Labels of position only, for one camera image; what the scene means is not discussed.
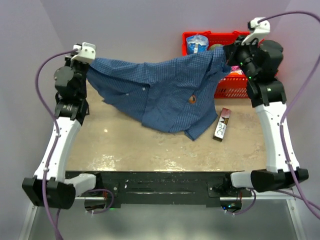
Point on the white chocolate bar box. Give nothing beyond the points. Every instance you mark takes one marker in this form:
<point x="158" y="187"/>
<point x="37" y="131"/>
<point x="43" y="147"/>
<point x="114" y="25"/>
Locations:
<point x="222" y="123"/>

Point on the red plastic basket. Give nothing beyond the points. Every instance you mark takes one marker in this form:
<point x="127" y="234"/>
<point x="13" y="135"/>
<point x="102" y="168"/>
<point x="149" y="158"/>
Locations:
<point x="232" y="85"/>

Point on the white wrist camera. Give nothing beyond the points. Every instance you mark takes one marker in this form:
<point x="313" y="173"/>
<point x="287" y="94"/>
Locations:
<point x="85" y="52"/>
<point x="258" y="29"/>

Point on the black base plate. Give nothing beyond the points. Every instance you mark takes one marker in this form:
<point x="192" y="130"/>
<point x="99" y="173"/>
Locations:
<point x="168" y="188"/>

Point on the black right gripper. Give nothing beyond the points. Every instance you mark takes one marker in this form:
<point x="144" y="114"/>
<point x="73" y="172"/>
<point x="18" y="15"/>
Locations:
<point x="233" y="49"/>

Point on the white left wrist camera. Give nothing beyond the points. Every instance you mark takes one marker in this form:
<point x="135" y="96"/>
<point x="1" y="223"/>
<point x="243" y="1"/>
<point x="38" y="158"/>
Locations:
<point x="85" y="52"/>

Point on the pink small package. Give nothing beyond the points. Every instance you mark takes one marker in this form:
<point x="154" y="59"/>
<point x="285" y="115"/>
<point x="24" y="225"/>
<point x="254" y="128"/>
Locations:
<point x="235" y="68"/>

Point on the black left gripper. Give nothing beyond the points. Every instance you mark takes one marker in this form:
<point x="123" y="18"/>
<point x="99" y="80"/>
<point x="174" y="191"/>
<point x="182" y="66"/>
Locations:
<point x="69" y="62"/>

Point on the green round melon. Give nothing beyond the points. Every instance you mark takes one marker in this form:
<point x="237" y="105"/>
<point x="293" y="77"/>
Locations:
<point x="214" y="46"/>

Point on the blue white wrapped roll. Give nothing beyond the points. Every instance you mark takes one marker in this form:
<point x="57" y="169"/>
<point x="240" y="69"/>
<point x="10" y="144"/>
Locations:
<point x="196" y="44"/>

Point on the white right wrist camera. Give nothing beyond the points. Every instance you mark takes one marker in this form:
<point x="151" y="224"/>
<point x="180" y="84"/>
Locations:
<point x="258" y="29"/>

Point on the aluminium frame rail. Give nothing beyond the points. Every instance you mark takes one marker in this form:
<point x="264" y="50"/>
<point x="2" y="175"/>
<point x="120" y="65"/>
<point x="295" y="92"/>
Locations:
<point x="260" y="216"/>

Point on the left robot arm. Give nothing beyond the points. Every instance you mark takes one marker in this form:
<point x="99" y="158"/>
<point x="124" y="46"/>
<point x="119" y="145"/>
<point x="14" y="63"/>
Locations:
<point x="49" y="185"/>

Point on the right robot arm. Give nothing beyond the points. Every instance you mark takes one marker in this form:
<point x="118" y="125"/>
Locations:
<point x="282" y="169"/>

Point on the blue plaid shirt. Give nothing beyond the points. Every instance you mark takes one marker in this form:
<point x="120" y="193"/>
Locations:
<point x="157" y="94"/>

